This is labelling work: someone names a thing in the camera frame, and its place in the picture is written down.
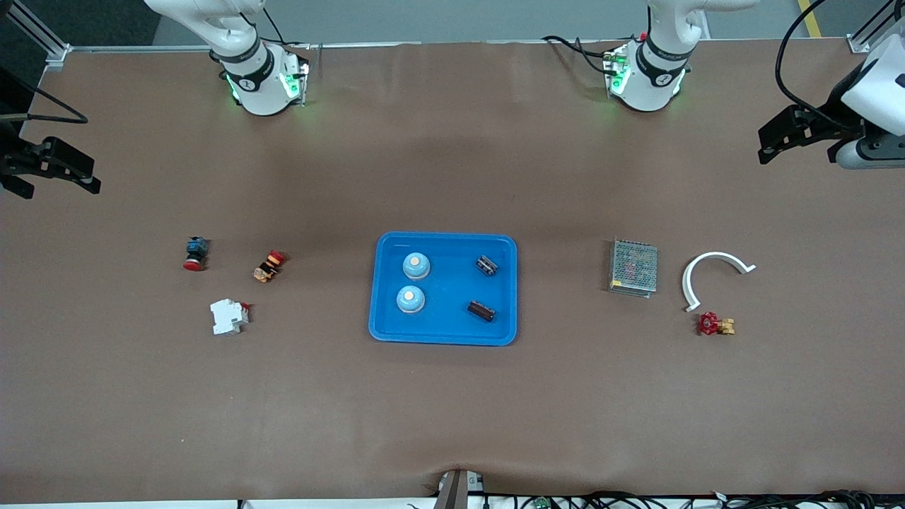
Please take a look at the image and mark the blue plastic tray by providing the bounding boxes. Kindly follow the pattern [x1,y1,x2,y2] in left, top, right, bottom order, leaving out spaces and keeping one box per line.
[368,232,518,347]

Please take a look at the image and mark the red blue emergency stop button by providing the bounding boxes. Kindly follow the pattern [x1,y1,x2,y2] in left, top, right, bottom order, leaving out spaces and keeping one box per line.
[183,237,210,272]

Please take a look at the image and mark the white curved pipe clamp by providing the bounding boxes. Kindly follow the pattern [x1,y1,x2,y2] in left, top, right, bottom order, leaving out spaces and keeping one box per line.
[682,251,757,312]

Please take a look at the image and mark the metal mesh power supply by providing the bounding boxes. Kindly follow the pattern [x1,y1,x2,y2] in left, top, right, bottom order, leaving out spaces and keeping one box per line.
[608,238,659,298]

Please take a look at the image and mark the white circuit breaker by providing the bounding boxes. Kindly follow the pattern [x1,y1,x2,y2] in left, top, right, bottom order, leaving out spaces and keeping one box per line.
[210,298,251,337]

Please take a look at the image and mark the red handled brass valve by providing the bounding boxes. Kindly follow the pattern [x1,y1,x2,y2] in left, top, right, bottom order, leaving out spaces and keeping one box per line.
[699,312,736,337]

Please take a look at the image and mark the orange red push button switch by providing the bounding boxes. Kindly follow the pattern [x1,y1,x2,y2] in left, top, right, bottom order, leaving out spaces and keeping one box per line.
[254,250,288,283]

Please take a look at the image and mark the black left arm base cables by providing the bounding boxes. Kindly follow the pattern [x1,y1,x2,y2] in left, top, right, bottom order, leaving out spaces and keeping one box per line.
[542,35,617,76]

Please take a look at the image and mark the black right arm base cable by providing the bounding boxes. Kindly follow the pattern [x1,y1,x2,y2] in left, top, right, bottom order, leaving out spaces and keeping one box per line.
[260,6,313,50]

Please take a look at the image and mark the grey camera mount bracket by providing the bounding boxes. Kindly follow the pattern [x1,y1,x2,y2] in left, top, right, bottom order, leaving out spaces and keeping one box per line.
[434,469,486,509]

